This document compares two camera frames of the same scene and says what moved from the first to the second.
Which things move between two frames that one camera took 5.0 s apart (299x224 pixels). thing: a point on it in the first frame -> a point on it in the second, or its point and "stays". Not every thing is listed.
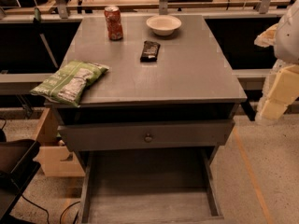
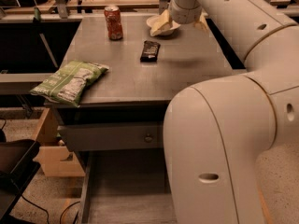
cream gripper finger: x=266 y=37 -> x=163 y=21
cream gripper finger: x=279 y=89 -> x=202 y=22
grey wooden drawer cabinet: x=173 y=92 stays
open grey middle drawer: x=149 y=187 stays
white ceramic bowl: x=163 y=24 stays
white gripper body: x=288 y=39 -> x=186 y=16
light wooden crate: x=56 y=159 stays
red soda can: x=115 y=27 stays
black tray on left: x=18 y=170 stays
